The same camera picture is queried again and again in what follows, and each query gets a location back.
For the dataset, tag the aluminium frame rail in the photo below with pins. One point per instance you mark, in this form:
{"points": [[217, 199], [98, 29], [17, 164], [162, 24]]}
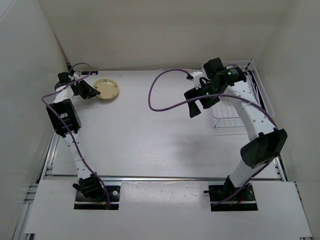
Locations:
{"points": [[164, 161]]}

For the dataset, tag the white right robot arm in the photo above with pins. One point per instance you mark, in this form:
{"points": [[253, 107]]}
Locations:
{"points": [[216, 81]]}

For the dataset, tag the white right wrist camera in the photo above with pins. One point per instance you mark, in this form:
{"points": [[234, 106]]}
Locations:
{"points": [[198, 80]]}

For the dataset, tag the white wire dish rack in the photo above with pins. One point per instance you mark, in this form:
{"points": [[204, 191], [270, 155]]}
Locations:
{"points": [[223, 115]]}

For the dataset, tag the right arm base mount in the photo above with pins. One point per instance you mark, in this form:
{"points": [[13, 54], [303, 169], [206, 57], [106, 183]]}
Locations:
{"points": [[220, 200]]}

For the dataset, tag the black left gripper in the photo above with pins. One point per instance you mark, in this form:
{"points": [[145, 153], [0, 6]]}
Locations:
{"points": [[93, 92]]}

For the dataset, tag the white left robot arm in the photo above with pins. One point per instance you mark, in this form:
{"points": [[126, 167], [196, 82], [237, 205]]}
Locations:
{"points": [[66, 124]]}

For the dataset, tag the black label sticker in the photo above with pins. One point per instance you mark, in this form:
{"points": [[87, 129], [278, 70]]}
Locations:
{"points": [[84, 73]]}

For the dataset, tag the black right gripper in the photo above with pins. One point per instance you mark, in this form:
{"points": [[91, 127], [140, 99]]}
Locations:
{"points": [[193, 93]]}

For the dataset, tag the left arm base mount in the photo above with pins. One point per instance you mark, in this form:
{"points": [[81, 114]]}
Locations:
{"points": [[100, 201]]}

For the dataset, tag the beige plate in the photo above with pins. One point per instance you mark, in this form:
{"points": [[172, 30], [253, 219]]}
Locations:
{"points": [[107, 88]]}

